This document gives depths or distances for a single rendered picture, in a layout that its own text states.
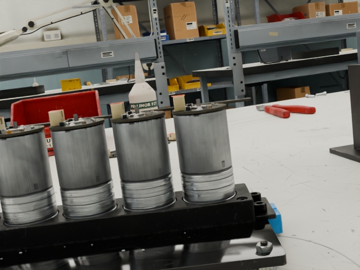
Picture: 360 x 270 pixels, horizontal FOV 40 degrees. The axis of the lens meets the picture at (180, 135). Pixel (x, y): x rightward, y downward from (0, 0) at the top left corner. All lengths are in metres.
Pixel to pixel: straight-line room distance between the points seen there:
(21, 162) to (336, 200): 0.16
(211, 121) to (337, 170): 0.15
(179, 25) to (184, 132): 4.24
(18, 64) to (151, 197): 2.33
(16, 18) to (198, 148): 4.50
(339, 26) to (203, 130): 2.87
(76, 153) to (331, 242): 0.12
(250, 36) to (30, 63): 1.18
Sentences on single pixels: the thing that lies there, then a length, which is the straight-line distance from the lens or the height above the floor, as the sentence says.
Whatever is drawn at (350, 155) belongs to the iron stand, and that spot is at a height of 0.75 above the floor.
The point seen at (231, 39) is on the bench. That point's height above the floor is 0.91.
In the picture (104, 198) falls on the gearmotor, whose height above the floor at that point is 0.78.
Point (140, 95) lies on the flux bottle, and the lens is 0.60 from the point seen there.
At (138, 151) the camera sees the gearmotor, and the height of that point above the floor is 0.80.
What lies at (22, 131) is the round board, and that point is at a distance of 0.23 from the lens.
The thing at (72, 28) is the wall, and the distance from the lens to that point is 4.70.
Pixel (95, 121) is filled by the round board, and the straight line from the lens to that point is 0.22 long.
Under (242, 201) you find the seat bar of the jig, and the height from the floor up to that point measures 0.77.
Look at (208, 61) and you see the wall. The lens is 4.94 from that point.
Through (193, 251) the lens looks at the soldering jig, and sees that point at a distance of 0.20.
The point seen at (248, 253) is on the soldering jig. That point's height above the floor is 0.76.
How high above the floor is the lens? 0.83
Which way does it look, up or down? 9 degrees down
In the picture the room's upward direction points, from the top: 7 degrees counter-clockwise
